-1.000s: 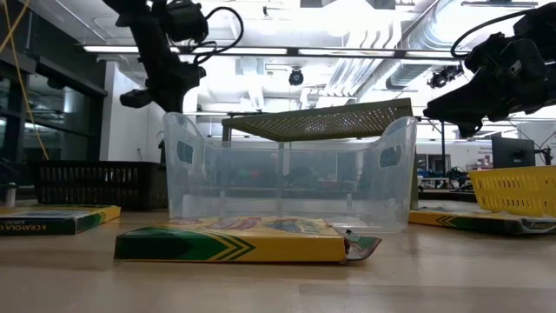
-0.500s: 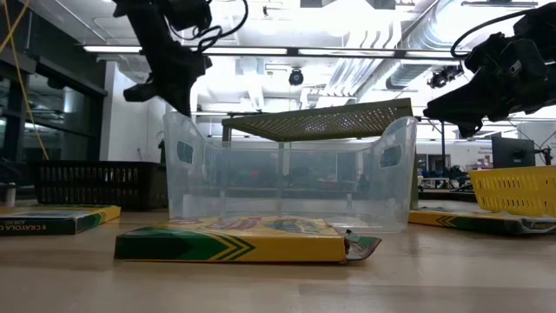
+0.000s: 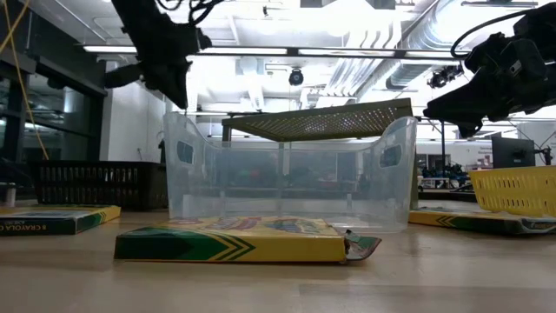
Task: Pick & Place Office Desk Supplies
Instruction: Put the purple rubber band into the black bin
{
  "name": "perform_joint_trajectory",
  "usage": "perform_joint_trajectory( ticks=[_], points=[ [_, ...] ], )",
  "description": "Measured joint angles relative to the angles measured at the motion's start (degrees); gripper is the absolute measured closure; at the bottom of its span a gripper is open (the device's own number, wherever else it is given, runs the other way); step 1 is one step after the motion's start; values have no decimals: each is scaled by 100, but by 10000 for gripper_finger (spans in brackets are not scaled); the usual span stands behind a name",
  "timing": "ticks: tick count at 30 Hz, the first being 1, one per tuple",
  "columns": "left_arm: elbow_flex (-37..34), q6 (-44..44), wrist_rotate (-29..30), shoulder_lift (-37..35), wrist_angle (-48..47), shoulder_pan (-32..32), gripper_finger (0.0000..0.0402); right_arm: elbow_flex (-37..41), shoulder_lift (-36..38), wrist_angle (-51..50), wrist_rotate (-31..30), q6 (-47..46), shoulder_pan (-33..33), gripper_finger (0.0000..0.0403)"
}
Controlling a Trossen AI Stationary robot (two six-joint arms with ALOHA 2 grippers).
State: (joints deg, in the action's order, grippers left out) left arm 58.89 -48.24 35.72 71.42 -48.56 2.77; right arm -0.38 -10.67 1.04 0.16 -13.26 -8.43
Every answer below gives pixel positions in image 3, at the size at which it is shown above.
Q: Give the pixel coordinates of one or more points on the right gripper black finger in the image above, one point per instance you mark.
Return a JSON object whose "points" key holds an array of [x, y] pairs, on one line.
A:
{"points": [[465, 108], [471, 129]]}

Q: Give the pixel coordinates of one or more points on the black plastic basket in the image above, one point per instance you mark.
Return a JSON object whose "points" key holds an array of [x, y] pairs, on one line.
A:
{"points": [[87, 182]]}

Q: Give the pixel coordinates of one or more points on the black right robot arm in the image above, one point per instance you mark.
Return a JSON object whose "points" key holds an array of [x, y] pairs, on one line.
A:
{"points": [[538, 21]]}

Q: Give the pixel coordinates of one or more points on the yellow green crayon box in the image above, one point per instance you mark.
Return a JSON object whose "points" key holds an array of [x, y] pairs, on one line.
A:
{"points": [[260, 250], [52, 219], [478, 221]]}

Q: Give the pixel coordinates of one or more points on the green perforated metal shelf riser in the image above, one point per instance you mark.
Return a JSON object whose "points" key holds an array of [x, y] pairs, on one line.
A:
{"points": [[326, 121]]}

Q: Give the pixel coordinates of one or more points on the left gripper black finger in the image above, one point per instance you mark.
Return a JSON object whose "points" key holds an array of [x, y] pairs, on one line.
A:
{"points": [[126, 77], [174, 80]]}

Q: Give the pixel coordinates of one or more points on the black ceiling dome camera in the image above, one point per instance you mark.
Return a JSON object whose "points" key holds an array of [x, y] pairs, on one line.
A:
{"points": [[296, 77]]}

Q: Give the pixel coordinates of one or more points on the clear plastic bin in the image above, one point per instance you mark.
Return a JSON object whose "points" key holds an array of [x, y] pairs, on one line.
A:
{"points": [[282, 182]]}

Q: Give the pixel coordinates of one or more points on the yellow plastic basket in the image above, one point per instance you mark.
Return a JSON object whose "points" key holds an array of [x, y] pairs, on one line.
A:
{"points": [[512, 191]]}

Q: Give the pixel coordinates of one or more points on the black computer monitor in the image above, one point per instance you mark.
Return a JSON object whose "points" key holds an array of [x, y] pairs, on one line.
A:
{"points": [[512, 152]]}

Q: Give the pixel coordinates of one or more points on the long ceiling light strip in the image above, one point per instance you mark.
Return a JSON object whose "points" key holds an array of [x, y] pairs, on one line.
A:
{"points": [[108, 49]]}

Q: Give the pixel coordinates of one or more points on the black ceiling spotlight cluster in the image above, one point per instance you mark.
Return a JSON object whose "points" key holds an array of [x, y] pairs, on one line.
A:
{"points": [[443, 76]]}

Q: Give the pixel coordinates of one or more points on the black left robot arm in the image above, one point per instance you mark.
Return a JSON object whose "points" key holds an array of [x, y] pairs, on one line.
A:
{"points": [[139, 8]]}

